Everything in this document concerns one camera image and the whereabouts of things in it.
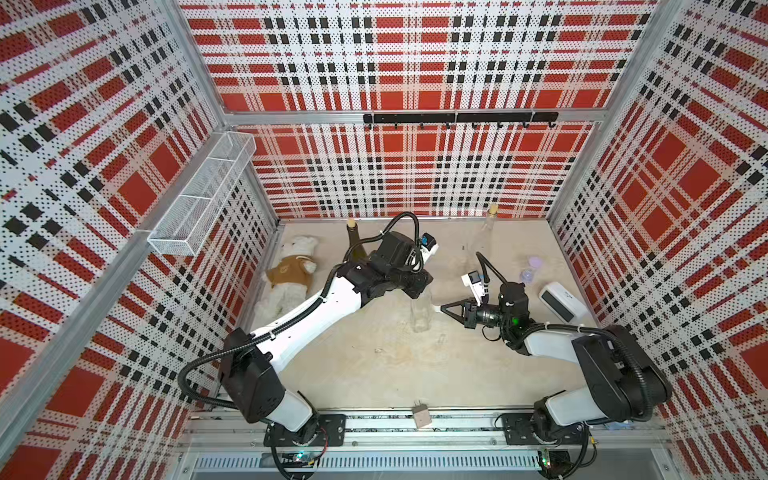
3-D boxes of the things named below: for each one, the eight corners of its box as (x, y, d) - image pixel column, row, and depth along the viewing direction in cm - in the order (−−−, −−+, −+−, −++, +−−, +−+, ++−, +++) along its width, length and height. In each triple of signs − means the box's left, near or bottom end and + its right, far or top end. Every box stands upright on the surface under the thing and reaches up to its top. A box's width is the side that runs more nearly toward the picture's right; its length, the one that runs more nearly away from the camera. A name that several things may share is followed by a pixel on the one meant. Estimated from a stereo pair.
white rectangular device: (568, 331, 93) (579, 320, 87) (535, 298, 101) (544, 286, 95) (581, 322, 95) (593, 310, 89) (548, 290, 103) (557, 277, 96)
